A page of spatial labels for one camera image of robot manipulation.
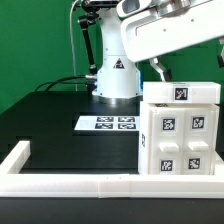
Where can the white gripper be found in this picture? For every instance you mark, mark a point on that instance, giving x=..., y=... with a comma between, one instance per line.
x=178, y=24

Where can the white cabinet top block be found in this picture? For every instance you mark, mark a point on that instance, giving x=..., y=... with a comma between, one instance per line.
x=182, y=92

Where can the white cabinet door panel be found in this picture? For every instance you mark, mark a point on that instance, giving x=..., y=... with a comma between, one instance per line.
x=165, y=143

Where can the white cabinet body box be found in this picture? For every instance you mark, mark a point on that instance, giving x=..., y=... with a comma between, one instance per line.
x=146, y=112

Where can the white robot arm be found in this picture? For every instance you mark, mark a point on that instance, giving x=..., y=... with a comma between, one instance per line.
x=118, y=79

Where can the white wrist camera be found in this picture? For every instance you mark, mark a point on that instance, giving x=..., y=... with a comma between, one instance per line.
x=127, y=8

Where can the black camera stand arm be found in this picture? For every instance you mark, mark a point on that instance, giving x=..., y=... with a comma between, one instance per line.
x=91, y=16

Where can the white marker base plate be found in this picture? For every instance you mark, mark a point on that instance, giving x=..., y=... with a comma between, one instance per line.
x=107, y=123

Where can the white border frame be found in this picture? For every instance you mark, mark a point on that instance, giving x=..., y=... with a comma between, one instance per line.
x=13, y=183

